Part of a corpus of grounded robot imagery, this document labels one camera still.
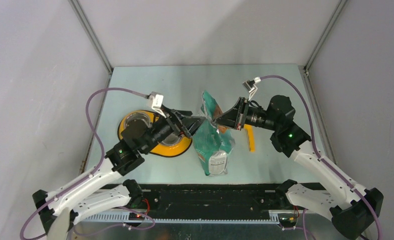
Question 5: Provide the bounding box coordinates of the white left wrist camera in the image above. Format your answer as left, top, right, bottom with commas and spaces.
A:
147, 91, 166, 118

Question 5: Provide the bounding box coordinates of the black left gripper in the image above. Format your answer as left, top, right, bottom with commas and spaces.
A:
140, 104, 206, 154

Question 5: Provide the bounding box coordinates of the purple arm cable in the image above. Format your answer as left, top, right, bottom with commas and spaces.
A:
258, 75, 383, 240
19, 87, 150, 240

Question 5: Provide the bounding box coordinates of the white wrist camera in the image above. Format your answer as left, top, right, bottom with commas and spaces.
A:
147, 91, 166, 118
242, 77, 261, 101

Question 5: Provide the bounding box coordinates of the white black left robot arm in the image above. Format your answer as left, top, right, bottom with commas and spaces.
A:
32, 108, 205, 234

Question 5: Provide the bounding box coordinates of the yellow double pet bowl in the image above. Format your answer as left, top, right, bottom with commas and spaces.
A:
117, 110, 192, 158

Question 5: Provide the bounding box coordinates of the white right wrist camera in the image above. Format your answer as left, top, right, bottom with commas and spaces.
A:
242, 77, 261, 101

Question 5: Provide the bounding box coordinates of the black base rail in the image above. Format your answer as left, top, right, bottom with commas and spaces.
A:
131, 183, 304, 220

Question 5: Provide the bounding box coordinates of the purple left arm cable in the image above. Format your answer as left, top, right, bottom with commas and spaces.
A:
19, 87, 150, 240

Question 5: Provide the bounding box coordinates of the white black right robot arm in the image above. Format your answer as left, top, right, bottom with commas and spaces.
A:
214, 95, 384, 240

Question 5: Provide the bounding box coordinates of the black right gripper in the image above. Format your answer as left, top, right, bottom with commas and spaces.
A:
211, 97, 279, 132

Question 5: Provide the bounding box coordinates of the green white pet food bag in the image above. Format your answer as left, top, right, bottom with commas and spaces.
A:
192, 90, 236, 176

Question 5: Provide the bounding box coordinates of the aluminium frame rail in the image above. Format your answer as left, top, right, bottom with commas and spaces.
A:
82, 209, 303, 225

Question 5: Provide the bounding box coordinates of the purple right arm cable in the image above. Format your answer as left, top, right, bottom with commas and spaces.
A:
258, 75, 383, 240

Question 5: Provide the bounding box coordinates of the yellow plastic scoop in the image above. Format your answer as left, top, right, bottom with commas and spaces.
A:
244, 124, 256, 153

